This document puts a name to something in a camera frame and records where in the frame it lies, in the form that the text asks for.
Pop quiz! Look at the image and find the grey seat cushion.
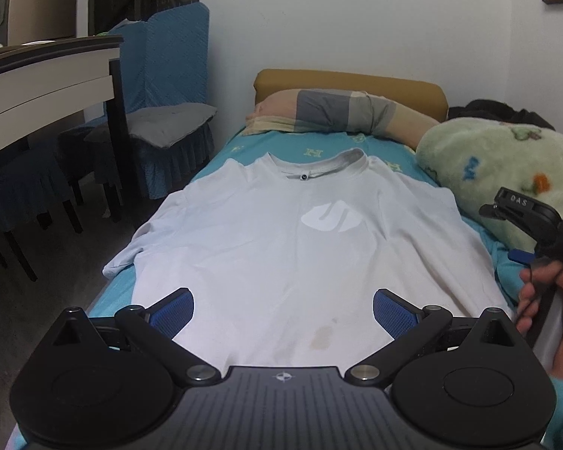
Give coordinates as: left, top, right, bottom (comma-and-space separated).
83, 103, 218, 149

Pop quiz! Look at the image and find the brown headboard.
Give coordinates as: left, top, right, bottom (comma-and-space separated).
253, 69, 450, 121

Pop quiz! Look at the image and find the white t-shirt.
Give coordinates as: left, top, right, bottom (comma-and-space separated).
102, 147, 515, 381

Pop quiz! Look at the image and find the beige and grey pillow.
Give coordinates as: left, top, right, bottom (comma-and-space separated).
244, 88, 443, 149

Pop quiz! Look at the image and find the dark cloth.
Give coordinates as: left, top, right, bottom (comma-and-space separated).
448, 99, 557, 133

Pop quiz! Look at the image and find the blue covered chair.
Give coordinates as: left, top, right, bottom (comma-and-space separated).
82, 2, 217, 201

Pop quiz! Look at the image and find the bed with teal sheet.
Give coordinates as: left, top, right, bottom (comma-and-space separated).
9, 124, 547, 450

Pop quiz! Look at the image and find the green fleece blanket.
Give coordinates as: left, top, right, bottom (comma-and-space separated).
415, 117, 563, 258

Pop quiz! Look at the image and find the dark blue covered stool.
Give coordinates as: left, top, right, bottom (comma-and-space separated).
0, 147, 84, 283

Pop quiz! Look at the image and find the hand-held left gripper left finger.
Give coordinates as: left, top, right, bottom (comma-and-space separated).
51, 287, 220, 384

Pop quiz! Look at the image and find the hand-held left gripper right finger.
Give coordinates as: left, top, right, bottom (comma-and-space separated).
345, 288, 518, 384

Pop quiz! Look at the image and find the black cable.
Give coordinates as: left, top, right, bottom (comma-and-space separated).
516, 244, 563, 320

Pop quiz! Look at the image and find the dark wooden desk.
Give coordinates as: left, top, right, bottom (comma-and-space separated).
0, 35, 125, 224

